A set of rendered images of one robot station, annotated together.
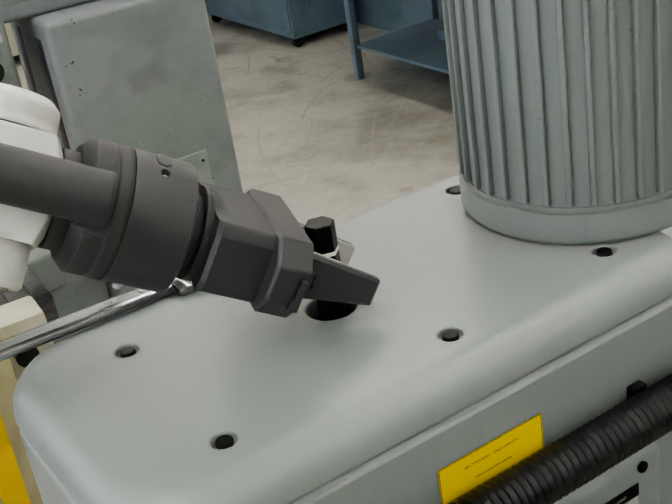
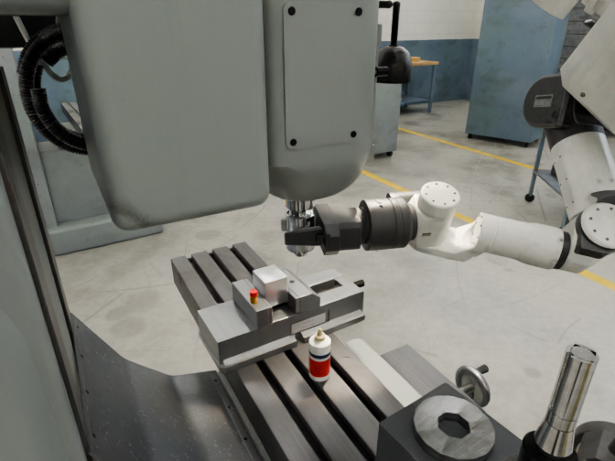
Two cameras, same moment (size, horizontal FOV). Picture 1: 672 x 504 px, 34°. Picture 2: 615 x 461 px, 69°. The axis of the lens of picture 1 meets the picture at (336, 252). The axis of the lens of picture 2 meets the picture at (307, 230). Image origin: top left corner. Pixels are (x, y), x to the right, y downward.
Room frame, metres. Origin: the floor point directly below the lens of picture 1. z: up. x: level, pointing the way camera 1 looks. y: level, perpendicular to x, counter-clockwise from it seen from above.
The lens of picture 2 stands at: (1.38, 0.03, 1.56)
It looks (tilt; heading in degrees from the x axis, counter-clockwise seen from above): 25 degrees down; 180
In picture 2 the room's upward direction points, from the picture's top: straight up
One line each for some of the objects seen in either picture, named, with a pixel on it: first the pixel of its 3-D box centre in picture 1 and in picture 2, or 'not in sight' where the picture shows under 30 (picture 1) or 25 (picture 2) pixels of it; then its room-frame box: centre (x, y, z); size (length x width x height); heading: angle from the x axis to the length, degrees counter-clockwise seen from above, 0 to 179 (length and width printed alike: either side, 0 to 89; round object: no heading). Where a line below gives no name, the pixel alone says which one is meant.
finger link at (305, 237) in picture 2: not in sight; (304, 238); (0.73, 0.02, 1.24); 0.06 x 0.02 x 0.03; 99
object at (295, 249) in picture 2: not in sight; (300, 232); (0.70, 0.01, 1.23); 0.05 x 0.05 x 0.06
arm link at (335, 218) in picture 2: not in sight; (353, 227); (0.68, 0.10, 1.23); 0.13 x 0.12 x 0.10; 9
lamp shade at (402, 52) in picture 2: not in sight; (392, 63); (0.51, 0.17, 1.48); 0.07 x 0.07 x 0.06
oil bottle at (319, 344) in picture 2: not in sight; (319, 352); (0.71, 0.04, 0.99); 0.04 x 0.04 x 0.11
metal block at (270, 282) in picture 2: not in sight; (270, 285); (0.58, -0.06, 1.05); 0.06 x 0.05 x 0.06; 31
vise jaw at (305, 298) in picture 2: not in sight; (294, 288); (0.55, -0.01, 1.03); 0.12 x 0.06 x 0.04; 31
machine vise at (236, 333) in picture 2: not in sight; (283, 305); (0.56, -0.03, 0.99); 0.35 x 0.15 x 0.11; 121
